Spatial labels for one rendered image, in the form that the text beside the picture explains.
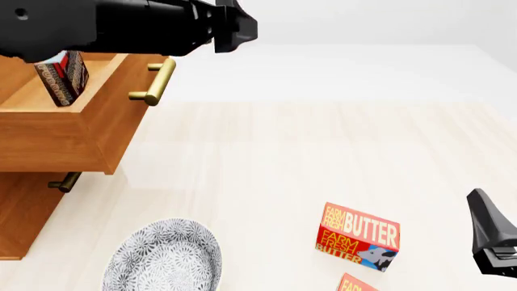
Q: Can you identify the red butter box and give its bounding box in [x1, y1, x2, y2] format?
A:
[314, 201, 401, 273]
[335, 272, 381, 291]

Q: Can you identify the wooden drawer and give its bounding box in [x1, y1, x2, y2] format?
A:
[0, 53, 171, 176]

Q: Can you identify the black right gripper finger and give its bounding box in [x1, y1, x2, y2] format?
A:
[466, 188, 517, 253]

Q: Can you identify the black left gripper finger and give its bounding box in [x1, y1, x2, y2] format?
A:
[236, 6, 259, 46]

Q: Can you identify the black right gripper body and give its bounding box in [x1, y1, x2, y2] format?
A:
[472, 242, 517, 279]

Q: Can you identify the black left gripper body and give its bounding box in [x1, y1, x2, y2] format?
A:
[212, 0, 243, 54]

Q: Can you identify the chocolate pudding box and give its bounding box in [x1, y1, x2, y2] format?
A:
[33, 50, 90, 108]

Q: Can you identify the patterned grey white bowl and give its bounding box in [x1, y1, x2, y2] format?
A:
[101, 217, 223, 291]

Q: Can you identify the brass drawer handle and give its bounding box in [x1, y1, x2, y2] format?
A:
[47, 171, 83, 194]
[128, 57, 178, 107]

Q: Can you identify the wooden cabinet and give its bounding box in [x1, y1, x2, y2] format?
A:
[0, 171, 68, 262]

